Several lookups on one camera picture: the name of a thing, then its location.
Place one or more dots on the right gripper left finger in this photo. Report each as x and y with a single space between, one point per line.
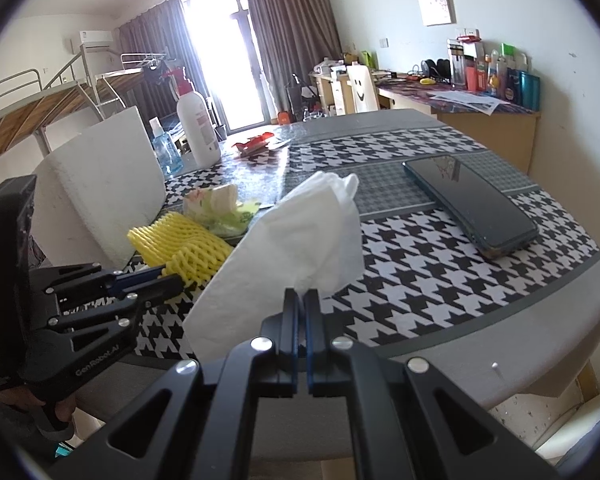
280 375

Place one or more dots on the white lotion pump bottle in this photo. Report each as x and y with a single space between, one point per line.
195 120

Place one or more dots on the white styrofoam box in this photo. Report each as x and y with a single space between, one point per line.
93 189

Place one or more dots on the metal bunk bed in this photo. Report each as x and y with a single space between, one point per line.
145 82
28 105

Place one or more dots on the dark green smartphone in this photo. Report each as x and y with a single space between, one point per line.
491 221

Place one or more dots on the brown curtain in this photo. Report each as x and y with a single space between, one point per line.
159 40
293 36

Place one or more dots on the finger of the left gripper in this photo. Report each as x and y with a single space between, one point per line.
145 275
158 290

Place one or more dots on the brown left curtain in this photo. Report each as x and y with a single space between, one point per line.
159 40

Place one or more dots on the white papers on desk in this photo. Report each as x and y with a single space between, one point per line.
483 104

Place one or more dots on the blue liquid bottle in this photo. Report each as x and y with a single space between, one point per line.
168 156

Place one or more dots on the brown right curtain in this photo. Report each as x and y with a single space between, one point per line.
293 36

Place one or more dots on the red snack wrapper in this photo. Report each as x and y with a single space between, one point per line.
254 144

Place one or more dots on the blue cosmetic bottles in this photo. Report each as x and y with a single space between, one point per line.
523 89

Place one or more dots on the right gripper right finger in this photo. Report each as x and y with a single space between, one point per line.
325 366

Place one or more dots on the green tissue packet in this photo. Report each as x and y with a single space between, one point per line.
219 210

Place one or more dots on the wall picture canvas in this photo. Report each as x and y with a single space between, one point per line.
436 12

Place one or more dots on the white air conditioner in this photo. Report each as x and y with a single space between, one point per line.
92 39

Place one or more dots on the white tissue paper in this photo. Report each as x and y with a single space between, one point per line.
312 239

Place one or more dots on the left hand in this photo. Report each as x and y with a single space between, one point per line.
25 415

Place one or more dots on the wooden smiley chair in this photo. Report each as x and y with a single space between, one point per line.
364 92

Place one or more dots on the houndstooth table cloth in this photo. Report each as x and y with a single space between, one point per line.
523 323

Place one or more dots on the wooden desk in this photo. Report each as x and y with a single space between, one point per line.
509 131

